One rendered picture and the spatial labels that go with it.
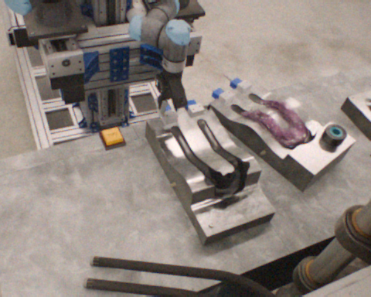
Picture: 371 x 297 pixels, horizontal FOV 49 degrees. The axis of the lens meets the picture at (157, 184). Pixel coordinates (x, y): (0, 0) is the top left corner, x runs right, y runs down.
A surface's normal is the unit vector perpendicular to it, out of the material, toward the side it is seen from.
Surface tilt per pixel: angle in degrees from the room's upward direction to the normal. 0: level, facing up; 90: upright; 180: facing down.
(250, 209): 0
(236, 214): 0
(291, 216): 0
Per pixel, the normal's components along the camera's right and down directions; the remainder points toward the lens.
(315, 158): 0.08, -0.58
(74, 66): 0.34, 0.78
